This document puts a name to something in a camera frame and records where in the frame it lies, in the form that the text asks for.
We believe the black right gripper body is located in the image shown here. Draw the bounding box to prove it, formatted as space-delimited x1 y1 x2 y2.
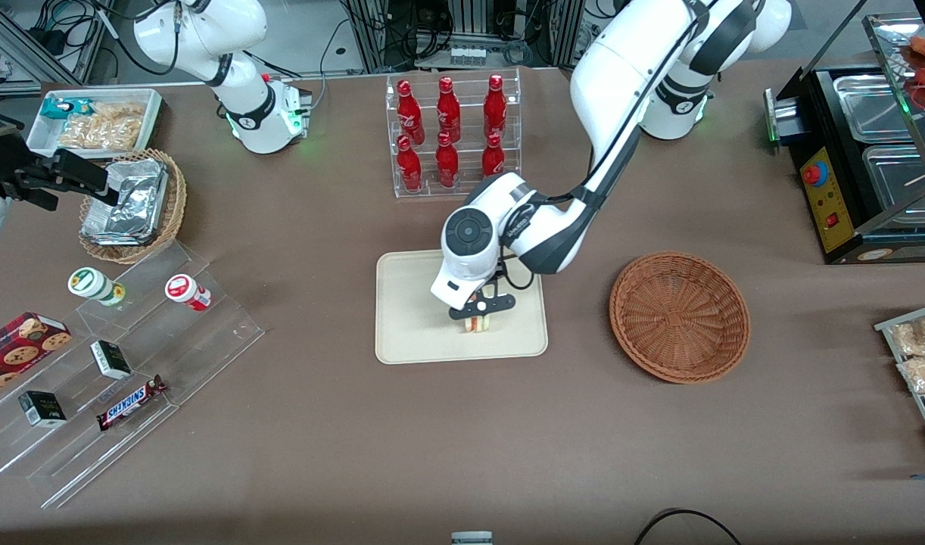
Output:
0 106 61 213

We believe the beige plastic tray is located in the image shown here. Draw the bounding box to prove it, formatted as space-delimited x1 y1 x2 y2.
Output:
375 250 549 366

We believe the tan wicker basket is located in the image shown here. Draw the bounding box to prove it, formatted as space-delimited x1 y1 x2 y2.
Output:
78 148 188 265

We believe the brown round wicker basket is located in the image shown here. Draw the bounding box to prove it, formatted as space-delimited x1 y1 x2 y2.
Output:
609 251 752 385

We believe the silver foil pack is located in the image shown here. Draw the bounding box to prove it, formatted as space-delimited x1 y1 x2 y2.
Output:
103 157 169 205
79 185 165 248

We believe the white plastic bin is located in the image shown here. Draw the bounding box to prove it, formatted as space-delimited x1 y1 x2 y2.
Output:
26 88 165 159

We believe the clear bag of crackers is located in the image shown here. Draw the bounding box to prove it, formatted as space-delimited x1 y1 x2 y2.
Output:
57 101 146 151

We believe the teal snack packet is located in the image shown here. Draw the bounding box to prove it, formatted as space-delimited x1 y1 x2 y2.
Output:
39 96 94 121

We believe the green lid cup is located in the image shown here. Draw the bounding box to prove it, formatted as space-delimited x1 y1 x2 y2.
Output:
67 267 127 307

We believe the red lid cup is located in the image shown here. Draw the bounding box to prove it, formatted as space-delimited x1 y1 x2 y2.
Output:
164 274 213 313

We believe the clear acrylic bottle rack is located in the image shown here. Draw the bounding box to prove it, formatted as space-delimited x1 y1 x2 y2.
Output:
385 67 523 200

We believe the red cola bottle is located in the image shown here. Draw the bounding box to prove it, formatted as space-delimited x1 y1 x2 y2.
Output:
435 76 463 144
483 73 508 140
396 135 424 192
434 132 460 189
481 132 506 179
396 79 426 145

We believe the small black carton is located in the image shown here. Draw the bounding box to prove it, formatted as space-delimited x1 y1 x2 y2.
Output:
89 340 133 382
17 390 68 429

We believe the red cookie box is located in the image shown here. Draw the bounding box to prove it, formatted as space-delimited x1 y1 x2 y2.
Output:
0 311 74 403

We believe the clear acrylic stepped shelf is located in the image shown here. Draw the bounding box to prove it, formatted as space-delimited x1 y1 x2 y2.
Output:
0 238 266 510

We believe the Snickers bar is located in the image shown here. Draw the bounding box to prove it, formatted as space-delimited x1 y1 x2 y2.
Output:
96 374 169 433

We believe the black food warmer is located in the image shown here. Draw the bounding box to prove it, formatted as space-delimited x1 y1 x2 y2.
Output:
764 14 925 266

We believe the clear bag of pastry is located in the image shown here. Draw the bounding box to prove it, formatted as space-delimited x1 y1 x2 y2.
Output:
897 356 925 396
889 315 925 358

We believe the steel warmer pan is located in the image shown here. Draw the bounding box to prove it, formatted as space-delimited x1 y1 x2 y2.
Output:
861 144 925 214
832 73 922 145

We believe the aluminium frame rail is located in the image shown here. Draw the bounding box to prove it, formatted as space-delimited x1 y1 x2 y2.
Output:
0 9 86 89

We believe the black floor cable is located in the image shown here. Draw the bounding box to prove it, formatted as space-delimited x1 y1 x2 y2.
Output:
633 508 744 545

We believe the metal wire rack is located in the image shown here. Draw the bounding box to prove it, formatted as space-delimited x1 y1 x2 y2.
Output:
874 301 925 463

